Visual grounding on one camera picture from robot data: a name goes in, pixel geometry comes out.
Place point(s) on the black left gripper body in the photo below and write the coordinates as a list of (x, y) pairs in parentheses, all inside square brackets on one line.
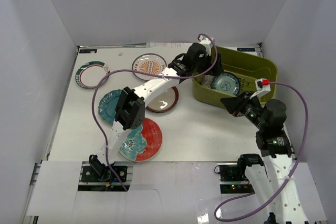
[(217, 66)]

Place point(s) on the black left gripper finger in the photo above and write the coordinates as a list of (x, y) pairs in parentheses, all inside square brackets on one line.
[(217, 69), (200, 65)]

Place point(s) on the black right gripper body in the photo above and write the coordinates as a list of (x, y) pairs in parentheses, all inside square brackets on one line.
[(251, 111)]

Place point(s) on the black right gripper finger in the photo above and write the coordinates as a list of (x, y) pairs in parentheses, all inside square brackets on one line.
[(236, 113), (234, 103)]

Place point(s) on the small blue floral plate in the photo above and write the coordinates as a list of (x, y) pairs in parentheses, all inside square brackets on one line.
[(227, 83)]

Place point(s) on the grey reindeer snowflake plate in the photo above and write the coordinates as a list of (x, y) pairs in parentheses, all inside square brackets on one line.
[(207, 81)]

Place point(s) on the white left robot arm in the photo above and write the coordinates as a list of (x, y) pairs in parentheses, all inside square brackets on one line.
[(130, 108)]

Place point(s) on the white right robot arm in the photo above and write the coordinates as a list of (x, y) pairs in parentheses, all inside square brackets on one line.
[(270, 172)]

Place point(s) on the olive green plastic bin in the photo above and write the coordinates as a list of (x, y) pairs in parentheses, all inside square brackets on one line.
[(246, 64)]

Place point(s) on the blue label sticker right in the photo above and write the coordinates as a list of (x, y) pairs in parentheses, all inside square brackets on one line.
[(246, 49)]

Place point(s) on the blue label sticker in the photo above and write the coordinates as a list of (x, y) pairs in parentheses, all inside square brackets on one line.
[(87, 51), (246, 49)]

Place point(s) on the white orange sunburst plate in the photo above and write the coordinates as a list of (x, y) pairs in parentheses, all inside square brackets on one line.
[(148, 63)]

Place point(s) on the red rimmed beige plate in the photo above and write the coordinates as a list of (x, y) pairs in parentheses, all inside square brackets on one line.
[(165, 101)]

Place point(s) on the white papers at back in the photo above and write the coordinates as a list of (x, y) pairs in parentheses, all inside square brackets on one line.
[(168, 44)]

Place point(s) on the red teal flower plate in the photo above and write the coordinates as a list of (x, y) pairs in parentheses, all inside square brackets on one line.
[(142, 143)]

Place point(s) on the teal scalloped plate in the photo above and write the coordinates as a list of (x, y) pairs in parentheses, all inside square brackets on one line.
[(107, 105)]

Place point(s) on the blue label sticker left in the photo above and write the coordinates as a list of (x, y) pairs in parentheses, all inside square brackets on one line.
[(87, 51)]

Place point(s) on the white green rimmed plate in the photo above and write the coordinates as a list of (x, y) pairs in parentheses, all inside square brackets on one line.
[(89, 75)]

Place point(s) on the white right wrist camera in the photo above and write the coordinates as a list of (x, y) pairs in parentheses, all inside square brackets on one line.
[(262, 88)]

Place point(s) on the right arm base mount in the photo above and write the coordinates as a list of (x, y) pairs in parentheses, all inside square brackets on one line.
[(232, 181)]

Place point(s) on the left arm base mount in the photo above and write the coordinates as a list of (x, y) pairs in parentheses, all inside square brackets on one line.
[(90, 180)]

